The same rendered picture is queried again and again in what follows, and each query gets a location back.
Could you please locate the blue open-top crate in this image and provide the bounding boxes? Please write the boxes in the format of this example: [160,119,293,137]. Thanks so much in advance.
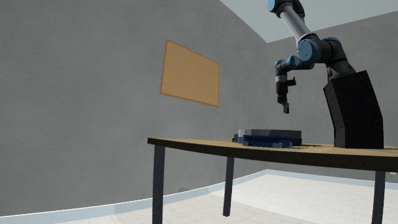
[243,135,293,148]

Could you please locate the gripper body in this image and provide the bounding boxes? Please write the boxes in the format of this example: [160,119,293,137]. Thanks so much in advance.
[276,75,296,103]

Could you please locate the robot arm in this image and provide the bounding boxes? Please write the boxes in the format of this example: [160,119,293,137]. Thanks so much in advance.
[267,0,356,82]

